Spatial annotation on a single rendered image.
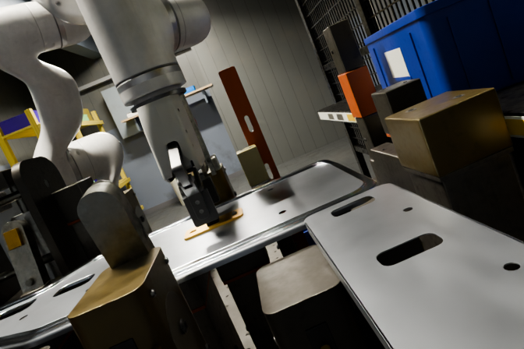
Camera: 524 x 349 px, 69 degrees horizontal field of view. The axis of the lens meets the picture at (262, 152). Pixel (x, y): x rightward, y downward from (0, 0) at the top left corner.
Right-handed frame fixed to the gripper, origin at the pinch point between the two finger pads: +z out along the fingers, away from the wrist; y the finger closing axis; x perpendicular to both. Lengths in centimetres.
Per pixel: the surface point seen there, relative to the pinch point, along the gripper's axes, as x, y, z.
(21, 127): -207, -390, -79
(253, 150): 9.0, -10.7, -3.0
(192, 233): -3.1, 0.7, 2.6
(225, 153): -25, -627, 59
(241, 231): 3.6, 7.7, 2.9
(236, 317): -8.7, -31.2, 32.9
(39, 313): -22.3, 5.8, 2.9
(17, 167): -27.9, -14.9, -15.2
